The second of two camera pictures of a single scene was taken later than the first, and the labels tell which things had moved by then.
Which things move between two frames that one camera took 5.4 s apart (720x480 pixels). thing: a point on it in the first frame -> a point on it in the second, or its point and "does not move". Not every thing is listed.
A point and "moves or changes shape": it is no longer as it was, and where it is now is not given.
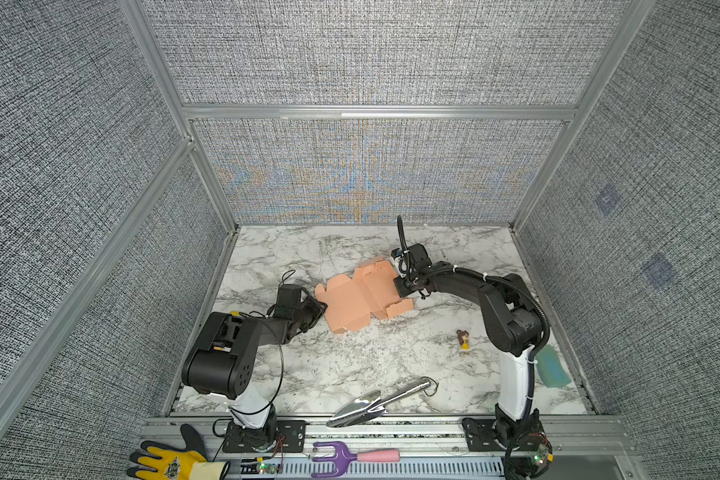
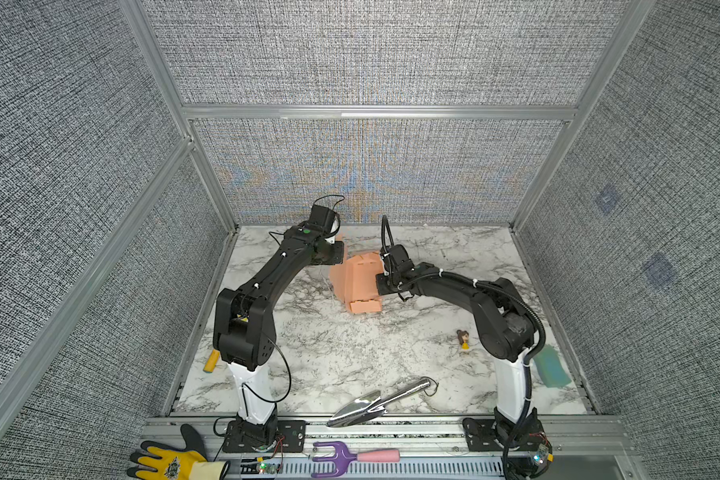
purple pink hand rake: [343, 457] does not move
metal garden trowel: [371, 405] does not move
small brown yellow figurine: [463, 337] does not move
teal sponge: [553, 372] does not move
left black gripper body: [307, 316] -> [333, 253]
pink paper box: [350, 303] moves or changes shape
